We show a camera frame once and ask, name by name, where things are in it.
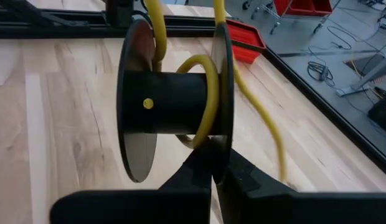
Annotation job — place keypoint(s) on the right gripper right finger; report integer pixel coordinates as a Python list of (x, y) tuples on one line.
[(305, 208)]

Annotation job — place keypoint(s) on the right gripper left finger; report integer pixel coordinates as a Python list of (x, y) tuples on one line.
[(134, 208)]

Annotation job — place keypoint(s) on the red plastic bin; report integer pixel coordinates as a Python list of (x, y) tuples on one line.
[(246, 46)]

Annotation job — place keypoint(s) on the metal shelf rack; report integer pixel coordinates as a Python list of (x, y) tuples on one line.
[(267, 18)]

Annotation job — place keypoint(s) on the red shelf bin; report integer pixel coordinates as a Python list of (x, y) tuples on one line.
[(302, 7)]

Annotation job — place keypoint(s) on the black aluminium table frame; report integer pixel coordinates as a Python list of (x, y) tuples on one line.
[(56, 31)]

